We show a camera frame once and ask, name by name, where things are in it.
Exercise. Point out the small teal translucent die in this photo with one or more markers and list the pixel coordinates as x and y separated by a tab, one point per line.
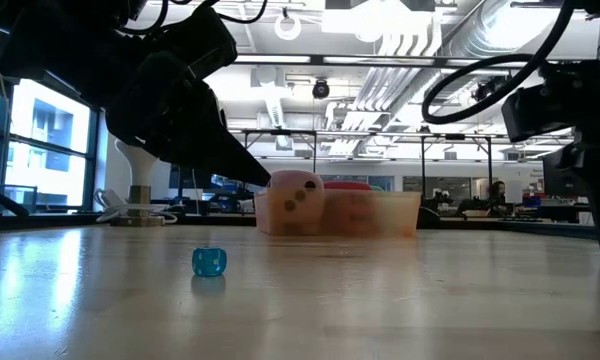
209	261

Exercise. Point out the black overhead light bar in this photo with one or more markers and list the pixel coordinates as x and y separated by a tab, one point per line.
315	59

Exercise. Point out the white mushroom-shaped lamp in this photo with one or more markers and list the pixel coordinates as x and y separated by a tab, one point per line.
141	172

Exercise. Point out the black workstation frame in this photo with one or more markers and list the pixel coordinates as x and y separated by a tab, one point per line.
455	136
290	132

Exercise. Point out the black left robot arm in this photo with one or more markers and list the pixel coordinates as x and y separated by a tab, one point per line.
55	60

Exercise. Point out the window with dark frame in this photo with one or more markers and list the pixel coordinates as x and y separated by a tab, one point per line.
45	170

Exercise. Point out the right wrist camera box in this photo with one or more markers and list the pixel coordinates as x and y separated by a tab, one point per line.
540	112

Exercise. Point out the large teal foam die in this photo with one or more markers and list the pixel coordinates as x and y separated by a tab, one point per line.
376	188

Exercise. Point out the black ceiling camera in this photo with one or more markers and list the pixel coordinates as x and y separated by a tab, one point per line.
321	89

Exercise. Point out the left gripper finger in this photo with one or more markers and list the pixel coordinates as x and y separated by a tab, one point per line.
210	145

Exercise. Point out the black office chair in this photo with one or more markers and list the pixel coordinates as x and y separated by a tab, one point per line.
428	218

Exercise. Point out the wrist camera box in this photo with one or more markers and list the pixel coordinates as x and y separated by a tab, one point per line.
202	40
540	112

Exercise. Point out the large pink foam die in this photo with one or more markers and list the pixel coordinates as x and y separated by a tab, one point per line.
295	182

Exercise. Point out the orange translucent plastic bin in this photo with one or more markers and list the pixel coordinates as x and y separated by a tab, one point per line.
395	212

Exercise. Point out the person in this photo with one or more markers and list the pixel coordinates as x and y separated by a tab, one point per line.
497	189

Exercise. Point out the black ceiling camera rig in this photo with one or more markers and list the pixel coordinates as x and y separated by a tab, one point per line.
487	89

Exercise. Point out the large red foam die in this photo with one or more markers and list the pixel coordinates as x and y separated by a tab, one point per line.
347	185

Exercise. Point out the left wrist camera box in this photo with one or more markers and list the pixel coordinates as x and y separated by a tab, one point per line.
202	40

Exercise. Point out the black computer monitor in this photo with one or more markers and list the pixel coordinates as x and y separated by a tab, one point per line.
552	180
190	180

